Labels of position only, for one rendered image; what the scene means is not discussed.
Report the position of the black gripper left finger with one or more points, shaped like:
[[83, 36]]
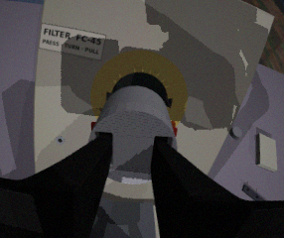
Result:
[[60, 201]]

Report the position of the dark grey thin bar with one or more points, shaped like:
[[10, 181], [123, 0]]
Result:
[[252, 194]]

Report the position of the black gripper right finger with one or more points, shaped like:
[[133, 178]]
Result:
[[190, 205]]

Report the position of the beige service panel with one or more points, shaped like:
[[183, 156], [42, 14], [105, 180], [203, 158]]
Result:
[[198, 55]]

